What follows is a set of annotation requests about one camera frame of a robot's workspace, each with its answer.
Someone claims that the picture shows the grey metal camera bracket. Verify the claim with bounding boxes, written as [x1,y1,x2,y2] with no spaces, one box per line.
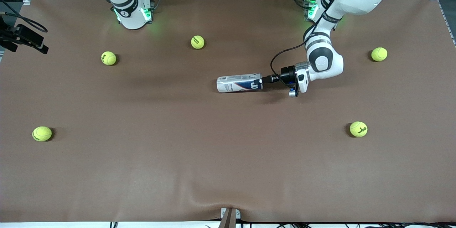
[221,207,241,228]

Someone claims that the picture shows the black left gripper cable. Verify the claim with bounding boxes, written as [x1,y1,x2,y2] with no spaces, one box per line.
[270,23,316,86]

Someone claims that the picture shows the white blue tennis ball can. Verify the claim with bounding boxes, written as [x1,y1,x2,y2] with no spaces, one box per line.
[216,73,263,93]

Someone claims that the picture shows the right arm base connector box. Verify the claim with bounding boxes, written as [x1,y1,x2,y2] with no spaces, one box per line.
[140,4,155,23]

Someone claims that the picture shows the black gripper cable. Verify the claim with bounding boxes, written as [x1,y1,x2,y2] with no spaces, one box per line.
[270,23,316,86]
[0,0,48,33]

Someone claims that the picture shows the yellow-green tennis ball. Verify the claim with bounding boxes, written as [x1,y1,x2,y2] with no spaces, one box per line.
[349,121,368,138]
[371,47,388,62]
[101,51,117,66]
[32,126,52,142]
[191,35,205,50]

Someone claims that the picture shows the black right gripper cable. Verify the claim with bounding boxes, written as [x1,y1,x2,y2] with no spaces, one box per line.
[0,0,48,33]

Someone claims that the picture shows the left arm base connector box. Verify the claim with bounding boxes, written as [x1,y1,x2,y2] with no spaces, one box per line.
[304,0,318,22]

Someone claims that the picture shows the brown table mat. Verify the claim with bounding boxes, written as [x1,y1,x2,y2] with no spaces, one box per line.
[0,0,456,223]

